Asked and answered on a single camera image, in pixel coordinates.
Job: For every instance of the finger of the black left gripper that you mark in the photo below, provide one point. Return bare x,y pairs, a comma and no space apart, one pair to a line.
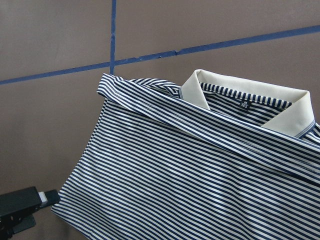
49,198

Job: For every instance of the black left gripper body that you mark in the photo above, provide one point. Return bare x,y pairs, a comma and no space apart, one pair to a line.
16,211

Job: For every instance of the navy white striped polo shirt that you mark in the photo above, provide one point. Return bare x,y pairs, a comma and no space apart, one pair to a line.
217,158

